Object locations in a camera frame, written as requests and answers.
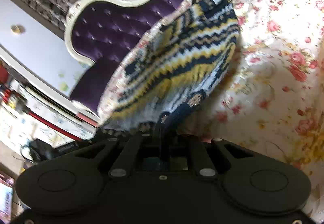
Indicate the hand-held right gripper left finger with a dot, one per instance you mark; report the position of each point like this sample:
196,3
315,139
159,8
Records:
141,145

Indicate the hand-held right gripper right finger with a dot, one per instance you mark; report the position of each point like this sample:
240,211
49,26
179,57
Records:
195,150

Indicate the yellow navy patterned knit sweater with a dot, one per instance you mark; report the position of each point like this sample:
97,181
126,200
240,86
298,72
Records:
182,57

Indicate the black box device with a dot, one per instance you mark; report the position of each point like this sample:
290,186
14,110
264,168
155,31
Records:
50,149

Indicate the red metal pole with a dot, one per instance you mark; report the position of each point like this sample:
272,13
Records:
50,125

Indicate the purple tufted velvet sofa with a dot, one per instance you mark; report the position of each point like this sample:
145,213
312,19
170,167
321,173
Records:
114,29

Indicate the floral print blanket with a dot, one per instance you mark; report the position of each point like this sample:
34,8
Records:
278,36

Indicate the white cabinet with stickers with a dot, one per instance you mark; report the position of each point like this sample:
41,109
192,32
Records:
33,49

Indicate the gold cabinet knob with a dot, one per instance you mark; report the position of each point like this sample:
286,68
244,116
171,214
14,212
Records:
16,29

